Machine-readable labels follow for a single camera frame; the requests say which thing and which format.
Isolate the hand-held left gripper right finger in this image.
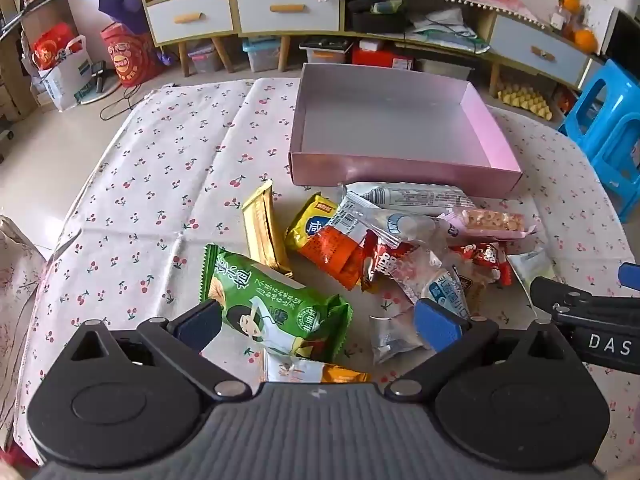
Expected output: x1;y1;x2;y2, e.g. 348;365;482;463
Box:
387;298;583;403

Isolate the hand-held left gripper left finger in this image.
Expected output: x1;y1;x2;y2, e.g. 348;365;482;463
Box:
60;299;253;403

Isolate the white green snack packet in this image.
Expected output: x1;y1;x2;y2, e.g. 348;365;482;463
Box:
506;250;557;319

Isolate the small blue white packet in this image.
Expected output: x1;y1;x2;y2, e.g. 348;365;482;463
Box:
421;265;474;319

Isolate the red snack packet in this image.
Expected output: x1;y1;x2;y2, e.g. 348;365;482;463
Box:
449;242;514;287
359;232;417;294

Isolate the pink nut bar packet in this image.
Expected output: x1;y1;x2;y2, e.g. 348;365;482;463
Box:
440;208;539;239

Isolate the white blue-print snack packet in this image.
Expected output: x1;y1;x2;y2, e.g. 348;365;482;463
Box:
339;192;453;252

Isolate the gold snack bar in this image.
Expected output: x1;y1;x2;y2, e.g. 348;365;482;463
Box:
241;179;294;279

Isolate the orange white snack packet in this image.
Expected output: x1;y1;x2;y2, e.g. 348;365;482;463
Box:
261;352;374;386

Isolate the long white wafer packet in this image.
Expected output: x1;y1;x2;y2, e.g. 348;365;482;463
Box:
344;182;479;212

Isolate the yellow biscuit packet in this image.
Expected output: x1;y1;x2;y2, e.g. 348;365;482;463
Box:
285;192;342;256

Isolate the pink cardboard box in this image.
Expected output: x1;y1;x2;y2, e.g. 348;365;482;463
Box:
288;63;524;200

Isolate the cherry-print tablecloth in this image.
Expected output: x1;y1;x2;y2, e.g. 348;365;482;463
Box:
10;77;640;466

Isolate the blue plastic stool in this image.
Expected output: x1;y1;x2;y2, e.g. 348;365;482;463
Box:
556;58;640;223

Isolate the pale printed cloth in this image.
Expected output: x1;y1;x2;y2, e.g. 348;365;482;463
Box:
0;215;48;461

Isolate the yellow egg carton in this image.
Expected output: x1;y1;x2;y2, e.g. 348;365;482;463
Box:
497;85;553;121

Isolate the black microwave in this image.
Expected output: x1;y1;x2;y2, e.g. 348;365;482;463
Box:
602;10;640;68

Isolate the grey-blue cabinet drawer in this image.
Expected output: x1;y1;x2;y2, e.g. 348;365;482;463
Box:
487;12;593;91

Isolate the white round floor stand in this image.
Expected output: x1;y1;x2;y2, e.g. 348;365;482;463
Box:
80;60;123;106

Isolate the clear grey storage box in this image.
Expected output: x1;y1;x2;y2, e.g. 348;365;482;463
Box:
187;42;223;75

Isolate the red flat box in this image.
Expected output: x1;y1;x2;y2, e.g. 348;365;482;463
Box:
351;40;416;71

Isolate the white shopping bag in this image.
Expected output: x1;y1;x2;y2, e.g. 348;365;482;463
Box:
37;35;93;112

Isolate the red printed gift bag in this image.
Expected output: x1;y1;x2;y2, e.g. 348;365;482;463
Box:
100;22;166;88

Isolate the wooden low cabinet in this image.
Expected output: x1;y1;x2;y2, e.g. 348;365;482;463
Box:
342;0;608;106

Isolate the clear blue-lid storage box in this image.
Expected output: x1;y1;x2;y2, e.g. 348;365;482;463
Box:
242;37;282;73

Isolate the stack of papers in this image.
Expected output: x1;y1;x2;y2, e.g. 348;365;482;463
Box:
405;7;491;53

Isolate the black-lid storage box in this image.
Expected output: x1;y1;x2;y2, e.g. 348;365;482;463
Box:
299;37;355;66

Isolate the black storage box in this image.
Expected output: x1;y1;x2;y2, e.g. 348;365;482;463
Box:
347;0;408;36

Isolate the white cabinet drawer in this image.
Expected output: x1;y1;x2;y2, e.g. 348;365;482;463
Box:
235;0;341;36
146;0;236;46

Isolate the red plastic bag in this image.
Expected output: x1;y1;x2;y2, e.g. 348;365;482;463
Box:
32;22;83;71

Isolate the purple plush toy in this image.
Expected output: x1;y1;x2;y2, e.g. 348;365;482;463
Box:
98;0;151;36

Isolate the wooden shelving unit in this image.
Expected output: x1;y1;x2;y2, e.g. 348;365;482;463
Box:
0;0;68;126

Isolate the black floor cable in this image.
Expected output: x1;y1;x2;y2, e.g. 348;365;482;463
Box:
100;82;146;122

